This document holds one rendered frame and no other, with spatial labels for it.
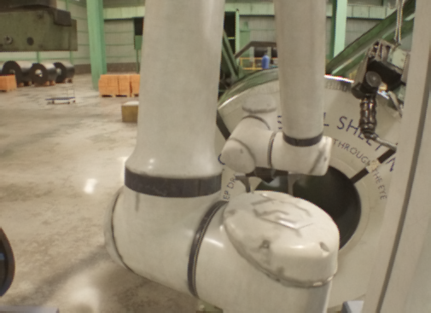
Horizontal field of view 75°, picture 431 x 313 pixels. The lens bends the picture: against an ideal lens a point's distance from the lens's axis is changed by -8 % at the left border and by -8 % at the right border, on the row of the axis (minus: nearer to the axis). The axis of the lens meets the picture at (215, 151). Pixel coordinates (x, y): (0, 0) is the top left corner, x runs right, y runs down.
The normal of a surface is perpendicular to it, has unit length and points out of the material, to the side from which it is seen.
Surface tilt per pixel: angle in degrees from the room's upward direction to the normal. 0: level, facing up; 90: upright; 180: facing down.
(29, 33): 89
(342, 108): 90
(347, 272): 90
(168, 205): 79
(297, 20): 111
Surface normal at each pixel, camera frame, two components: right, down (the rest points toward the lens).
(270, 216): 0.03, -0.93
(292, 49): -0.52, 0.58
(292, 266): 0.00, 0.21
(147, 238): -0.42, 0.09
